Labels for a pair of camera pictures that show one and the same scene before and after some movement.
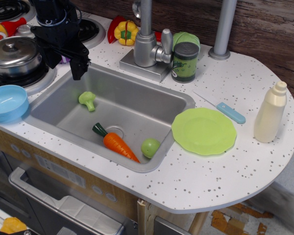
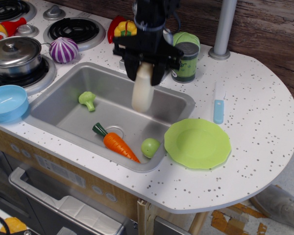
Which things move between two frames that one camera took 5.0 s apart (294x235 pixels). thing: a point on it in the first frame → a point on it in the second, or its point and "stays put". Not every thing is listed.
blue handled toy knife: x=228 y=111 → x=218 y=109
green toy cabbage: x=182 y=36 stays put
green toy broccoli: x=87 y=98 stays put
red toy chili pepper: x=111 y=35 stays put
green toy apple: x=149 y=147 stays put
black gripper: x=63 y=38 → x=148 y=45
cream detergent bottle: x=271 y=113 → x=143 y=92
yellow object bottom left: x=12 y=224 stays put
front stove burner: x=33 y=83 stays put
